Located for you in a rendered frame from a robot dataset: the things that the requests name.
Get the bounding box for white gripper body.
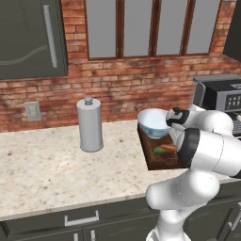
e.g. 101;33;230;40
169;126;185;149

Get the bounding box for green vegetable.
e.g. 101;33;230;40
153;146;168;154

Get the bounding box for white and blue bowl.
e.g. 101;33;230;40
137;107;172;140

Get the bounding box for dark brown wooden tray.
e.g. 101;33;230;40
137;122;189;171

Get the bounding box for orange carrot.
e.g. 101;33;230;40
160;143;178;153

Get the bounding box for black and silver coffee machine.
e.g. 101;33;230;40
192;73;241;139

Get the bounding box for dark grey drawer front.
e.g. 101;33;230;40
0;197;161;240
216;179;241;201

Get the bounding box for grey paper towel roll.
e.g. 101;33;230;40
76;96;104;153

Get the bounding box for dark grey base cupboard door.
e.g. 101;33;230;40
83;213;162;241
183;199;241;241
5;228;85;241

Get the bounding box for brown framed window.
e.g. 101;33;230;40
84;0;222;61

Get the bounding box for dark wall cupboard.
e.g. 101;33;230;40
222;0;241;62

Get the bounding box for silver drawer handle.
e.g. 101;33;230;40
64;210;101;228

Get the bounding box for grey wall socket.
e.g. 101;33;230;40
24;101;43;122

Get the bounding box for silver cupboard door handle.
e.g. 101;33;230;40
42;4;59;69

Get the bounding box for dark grey wall cupboard door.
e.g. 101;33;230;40
0;0;69;80

